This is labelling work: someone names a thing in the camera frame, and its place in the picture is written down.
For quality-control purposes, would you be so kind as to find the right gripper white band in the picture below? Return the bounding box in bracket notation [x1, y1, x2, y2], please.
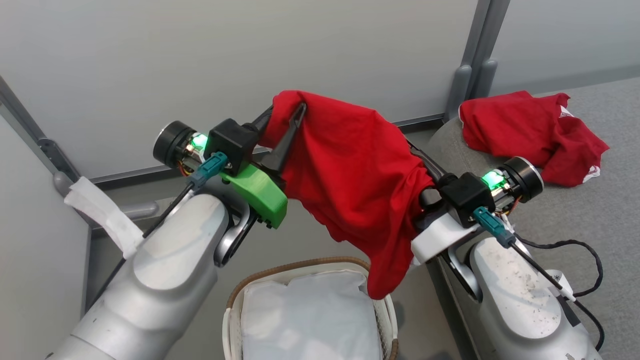
[406, 141, 544, 265]

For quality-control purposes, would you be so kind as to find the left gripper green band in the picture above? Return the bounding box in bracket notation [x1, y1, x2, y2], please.
[152, 102, 307, 230]

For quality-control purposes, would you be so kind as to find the red shirt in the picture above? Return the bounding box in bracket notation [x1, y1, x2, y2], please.
[259, 90, 436, 301]
[458, 90, 611, 188]

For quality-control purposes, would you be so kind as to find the white basket liner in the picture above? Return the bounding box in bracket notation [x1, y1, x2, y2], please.
[240, 270, 383, 360]

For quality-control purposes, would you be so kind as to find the white tape strip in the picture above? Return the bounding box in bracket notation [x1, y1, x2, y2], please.
[64, 176, 146, 260]

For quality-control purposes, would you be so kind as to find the white laundry basket brown rim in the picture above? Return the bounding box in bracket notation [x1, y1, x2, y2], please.
[222, 256, 399, 360]

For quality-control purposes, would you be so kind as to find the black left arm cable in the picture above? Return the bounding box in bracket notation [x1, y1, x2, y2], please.
[85, 152, 229, 311]

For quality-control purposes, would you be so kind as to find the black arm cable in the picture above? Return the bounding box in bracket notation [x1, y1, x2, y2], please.
[472, 206, 606, 351]
[85, 152, 229, 311]

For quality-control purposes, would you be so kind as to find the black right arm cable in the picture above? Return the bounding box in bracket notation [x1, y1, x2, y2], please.
[472, 206, 606, 351]

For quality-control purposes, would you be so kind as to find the looped black cable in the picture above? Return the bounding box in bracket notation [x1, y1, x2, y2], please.
[515, 234, 604, 298]

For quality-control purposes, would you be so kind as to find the rounded grey post foot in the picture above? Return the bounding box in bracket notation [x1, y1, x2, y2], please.
[52, 170, 83, 198]

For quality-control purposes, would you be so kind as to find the grey partition corner post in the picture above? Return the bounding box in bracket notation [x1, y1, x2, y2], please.
[0, 75, 81, 198]

